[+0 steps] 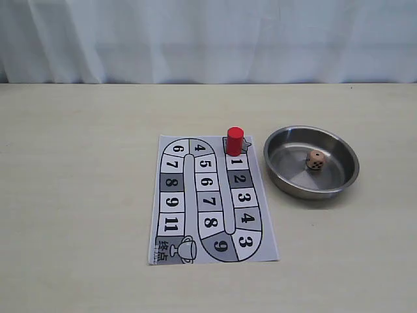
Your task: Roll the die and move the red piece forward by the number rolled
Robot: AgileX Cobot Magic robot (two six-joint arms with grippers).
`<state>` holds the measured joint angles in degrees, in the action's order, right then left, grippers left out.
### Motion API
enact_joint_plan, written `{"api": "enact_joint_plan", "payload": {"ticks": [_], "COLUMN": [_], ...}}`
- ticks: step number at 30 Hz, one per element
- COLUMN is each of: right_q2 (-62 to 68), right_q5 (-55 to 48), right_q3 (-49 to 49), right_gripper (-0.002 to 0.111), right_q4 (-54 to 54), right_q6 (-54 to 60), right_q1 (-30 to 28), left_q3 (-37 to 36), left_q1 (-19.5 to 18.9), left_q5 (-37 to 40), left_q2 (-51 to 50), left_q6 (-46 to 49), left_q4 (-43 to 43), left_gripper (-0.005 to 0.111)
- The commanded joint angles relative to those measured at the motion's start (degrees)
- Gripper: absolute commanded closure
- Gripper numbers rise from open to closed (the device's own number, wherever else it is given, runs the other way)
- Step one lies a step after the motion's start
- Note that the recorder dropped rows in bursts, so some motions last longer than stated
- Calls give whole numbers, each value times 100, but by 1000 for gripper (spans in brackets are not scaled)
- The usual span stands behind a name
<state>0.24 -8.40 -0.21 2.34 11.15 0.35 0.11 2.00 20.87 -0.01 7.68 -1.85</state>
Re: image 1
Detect red cylinder game piece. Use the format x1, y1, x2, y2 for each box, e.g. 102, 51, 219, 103
226, 127, 244, 157

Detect wooden die black pips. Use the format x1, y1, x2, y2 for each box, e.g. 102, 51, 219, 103
306, 150, 326, 170

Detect printed paper game board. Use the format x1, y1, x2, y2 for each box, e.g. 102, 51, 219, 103
149, 136, 280, 265

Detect stainless steel round bowl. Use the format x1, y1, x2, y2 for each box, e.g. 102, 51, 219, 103
263, 125, 360, 200

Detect white fabric curtain backdrop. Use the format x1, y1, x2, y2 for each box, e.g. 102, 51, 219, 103
1, 1, 416, 83

